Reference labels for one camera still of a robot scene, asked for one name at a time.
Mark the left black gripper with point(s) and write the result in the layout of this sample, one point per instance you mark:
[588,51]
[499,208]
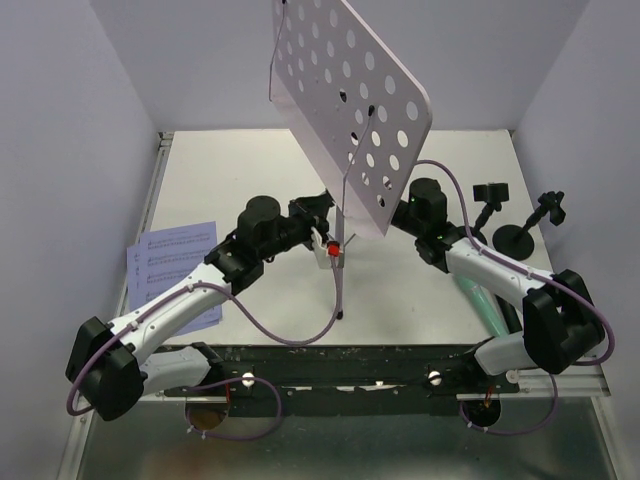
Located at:
[312,211]

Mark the silver tripod music stand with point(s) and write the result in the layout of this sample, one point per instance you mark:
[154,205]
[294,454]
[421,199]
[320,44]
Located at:
[358,114]

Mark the black microphone stand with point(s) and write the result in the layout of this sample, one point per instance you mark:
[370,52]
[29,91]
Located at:
[492,195]
[517,242]

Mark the green toy microphone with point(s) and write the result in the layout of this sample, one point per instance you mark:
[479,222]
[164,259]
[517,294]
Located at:
[494,324]

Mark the black microphone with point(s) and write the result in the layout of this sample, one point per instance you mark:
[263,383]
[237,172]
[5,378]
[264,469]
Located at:
[509,314]

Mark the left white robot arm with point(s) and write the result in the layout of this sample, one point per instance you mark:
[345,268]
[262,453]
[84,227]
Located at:
[113,364]

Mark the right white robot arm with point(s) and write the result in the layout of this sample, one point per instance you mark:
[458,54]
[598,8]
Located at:
[559,322]

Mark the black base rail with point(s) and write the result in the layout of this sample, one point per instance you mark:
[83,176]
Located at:
[330,381]

